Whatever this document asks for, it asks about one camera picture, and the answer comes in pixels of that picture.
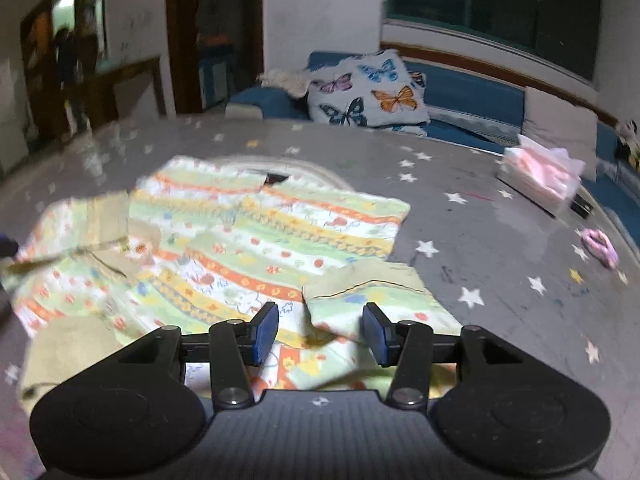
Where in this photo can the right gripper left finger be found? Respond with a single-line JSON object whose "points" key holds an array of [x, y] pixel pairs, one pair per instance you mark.
{"points": [[233, 347]]}

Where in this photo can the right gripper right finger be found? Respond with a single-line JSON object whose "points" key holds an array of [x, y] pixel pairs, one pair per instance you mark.
{"points": [[406, 346]]}

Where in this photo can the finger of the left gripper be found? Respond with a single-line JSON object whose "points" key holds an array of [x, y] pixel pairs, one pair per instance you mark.
{"points": [[8, 247]]}

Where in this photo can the patterned green children's garment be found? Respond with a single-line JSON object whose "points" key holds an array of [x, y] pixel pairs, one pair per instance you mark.
{"points": [[195, 244]]}

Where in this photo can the dark wooden side table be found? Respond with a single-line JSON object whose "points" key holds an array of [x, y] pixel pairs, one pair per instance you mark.
{"points": [[120, 92]]}

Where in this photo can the pink hair scrunchie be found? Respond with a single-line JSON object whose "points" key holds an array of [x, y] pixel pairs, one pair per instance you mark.
{"points": [[601, 247]]}

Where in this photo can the wooden display cabinet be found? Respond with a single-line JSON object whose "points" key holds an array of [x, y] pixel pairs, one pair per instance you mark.
{"points": [[62, 43]]}

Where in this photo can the pink tissue box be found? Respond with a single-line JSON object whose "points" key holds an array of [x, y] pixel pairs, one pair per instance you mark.
{"points": [[546, 176]]}

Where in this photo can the small black remote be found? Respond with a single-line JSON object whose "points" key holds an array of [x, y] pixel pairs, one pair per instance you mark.
{"points": [[581, 207]]}

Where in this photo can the blue sofa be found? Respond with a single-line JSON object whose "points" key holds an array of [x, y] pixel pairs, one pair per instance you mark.
{"points": [[475, 110]]}

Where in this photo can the butterfly print pillow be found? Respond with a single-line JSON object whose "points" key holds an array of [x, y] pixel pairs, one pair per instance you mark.
{"points": [[369, 91]]}

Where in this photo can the beige cushion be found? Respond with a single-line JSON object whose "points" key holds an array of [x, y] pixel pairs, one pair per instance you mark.
{"points": [[555, 123]]}

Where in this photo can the cream cloth on sofa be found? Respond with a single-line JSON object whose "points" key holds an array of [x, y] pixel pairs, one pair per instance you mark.
{"points": [[295, 84]]}

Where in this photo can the panda plush toy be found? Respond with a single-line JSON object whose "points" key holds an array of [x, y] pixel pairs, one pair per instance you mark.
{"points": [[627, 147]]}

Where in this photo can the dark wooden doorway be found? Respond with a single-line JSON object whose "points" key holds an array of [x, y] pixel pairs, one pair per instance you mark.
{"points": [[215, 50]]}

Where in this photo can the dark window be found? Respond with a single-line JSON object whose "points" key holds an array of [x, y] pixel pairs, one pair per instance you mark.
{"points": [[564, 33]]}

